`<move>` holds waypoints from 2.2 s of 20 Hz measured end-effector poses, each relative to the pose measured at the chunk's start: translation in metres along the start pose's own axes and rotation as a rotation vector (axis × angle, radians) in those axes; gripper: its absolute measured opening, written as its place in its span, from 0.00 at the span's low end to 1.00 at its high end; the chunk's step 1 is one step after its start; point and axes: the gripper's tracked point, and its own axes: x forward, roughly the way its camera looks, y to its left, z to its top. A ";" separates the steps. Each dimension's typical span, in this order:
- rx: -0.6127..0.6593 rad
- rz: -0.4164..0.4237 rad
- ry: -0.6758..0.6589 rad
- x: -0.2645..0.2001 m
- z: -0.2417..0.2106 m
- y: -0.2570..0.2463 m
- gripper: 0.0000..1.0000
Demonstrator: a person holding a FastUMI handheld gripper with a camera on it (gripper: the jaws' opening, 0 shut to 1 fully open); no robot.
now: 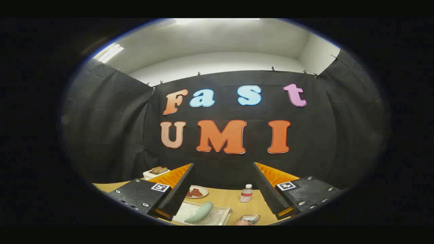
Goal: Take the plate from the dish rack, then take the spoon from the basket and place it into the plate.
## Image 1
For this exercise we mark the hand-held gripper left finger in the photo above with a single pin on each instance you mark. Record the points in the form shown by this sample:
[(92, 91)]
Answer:
[(181, 186)]

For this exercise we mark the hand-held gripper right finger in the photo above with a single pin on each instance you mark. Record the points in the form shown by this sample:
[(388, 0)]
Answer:
[(266, 188)]

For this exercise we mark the light green plate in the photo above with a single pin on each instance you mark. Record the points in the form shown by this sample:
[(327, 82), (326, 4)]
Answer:
[(200, 212)]

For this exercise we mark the beige round plate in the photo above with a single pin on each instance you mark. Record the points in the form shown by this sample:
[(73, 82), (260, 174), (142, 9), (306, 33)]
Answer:
[(204, 193)]

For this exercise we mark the red label water bottle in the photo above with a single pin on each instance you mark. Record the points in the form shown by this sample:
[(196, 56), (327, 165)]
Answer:
[(246, 195)]

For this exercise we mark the brown bread slices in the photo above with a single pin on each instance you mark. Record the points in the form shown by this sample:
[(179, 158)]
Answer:
[(158, 170)]

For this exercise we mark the white toaster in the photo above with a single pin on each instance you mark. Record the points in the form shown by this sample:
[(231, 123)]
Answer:
[(149, 175)]

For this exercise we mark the ceiling light panel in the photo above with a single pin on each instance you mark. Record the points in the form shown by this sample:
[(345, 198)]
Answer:
[(109, 53)]

